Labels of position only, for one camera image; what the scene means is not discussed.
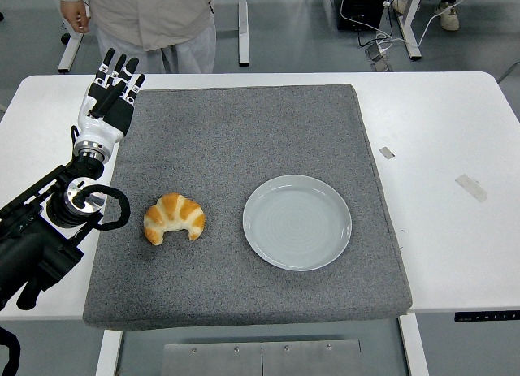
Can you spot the grey round plate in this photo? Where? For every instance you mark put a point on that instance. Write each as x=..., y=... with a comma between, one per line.
x=296, y=223

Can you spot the black computer box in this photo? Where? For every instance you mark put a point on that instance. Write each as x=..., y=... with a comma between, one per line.
x=359, y=8

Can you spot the large clear tape piece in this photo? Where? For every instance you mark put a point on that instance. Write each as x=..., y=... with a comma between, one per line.
x=471, y=188

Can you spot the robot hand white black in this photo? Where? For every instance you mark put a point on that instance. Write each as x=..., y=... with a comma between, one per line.
x=99, y=126

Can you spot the person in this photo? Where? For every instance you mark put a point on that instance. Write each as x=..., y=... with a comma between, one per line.
x=154, y=14

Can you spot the grey chair leg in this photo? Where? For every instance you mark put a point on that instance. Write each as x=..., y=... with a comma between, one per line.
x=510, y=71

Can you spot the grey felt mat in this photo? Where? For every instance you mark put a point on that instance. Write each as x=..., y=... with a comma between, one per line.
x=227, y=148

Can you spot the golden croissant bread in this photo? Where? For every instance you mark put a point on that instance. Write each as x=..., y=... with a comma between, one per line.
x=174, y=213

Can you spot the black caster wheel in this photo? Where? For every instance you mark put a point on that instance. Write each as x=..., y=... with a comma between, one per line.
x=65, y=38

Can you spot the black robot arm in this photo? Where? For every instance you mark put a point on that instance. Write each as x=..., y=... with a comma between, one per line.
x=28, y=246

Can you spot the grey metal plate with screws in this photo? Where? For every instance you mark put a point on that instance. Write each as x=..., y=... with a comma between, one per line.
x=260, y=360

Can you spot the black table control panel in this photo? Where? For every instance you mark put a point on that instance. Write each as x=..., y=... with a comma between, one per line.
x=487, y=316

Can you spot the grey foot pedal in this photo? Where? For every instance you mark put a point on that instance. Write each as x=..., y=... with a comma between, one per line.
x=374, y=53
x=382, y=66

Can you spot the person's hand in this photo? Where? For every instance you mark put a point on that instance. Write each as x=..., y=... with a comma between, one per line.
x=75, y=14

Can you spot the small clear tape piece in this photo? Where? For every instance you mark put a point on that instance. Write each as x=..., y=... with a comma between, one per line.
x=387, y=153

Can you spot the person's foot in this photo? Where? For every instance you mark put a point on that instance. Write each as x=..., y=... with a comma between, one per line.
x=448, y=18
x=401, y=4

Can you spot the white background table leg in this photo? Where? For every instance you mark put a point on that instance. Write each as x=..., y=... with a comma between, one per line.
x=70, y=55
x=243, y=27
x=410, y=31

